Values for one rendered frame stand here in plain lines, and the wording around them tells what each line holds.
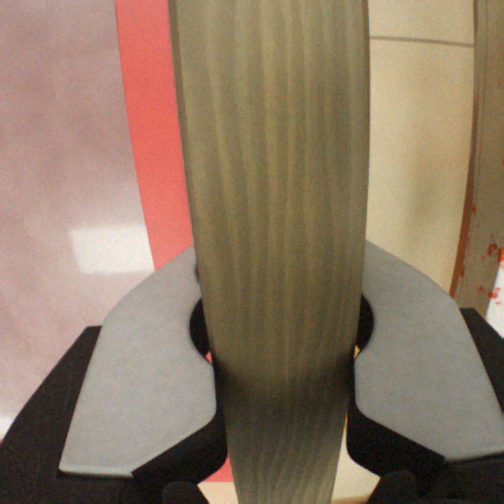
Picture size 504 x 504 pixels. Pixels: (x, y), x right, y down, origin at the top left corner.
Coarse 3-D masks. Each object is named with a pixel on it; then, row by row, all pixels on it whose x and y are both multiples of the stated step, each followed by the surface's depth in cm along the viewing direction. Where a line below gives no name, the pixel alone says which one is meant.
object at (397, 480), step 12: (384, 480) 5; (396, 480) 5; (408, 480) 5; (168, 492) 5; (180, 492) 5; (192, 492) 5; (372, 492) 5; (384, 492) 5; (396, 492) 5; (408, 492) 5
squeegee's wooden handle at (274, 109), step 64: (192, 0) 5; (256, 0) 5; (320, 0) 5; (192, 64) 5; (256, 64) 5; (320, 64) 5; (192, 128) 6; (256, 128) 6; (320, 128) 6; (192, 192) 6; (256, 192) 6; (320, 192) 6; (256, 256) 7; (320, 256) 7; (256, 320) 7; (320, 320) 7; (256, 384) 8; (320, 384) 8; (256, 448) 9; (320, 448) 9
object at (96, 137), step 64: (0, 0) 12; (64, 0) 13; (128, 0) 13; (0, 64) 14; (64, 64) 14; (128, 64) 14; (0, 128) 15; (64, 128) 15; (128, 128) 15; (0, 192) 16; (64, 192) 17; (128, 192) 17
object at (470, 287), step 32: (480, 0) 12; (480, 32) 13; (480, 64) 13; (480, 96) 14; (480, 128) 14; (480, 160) 15; (480, 192) 15; (480, 224) 15; (480, 256) 15; (480, 288) 16
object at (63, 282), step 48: (0, 240) 18; (48, 240) 18; (96, 240) 18; (144, 240) 18; (192, 240) 18; (0, 288) 19; (48, 288) 19; (96, 288) 19; (0, 336) 21; (48, 336) 20; (0, 384) 23; (0, 432) 25
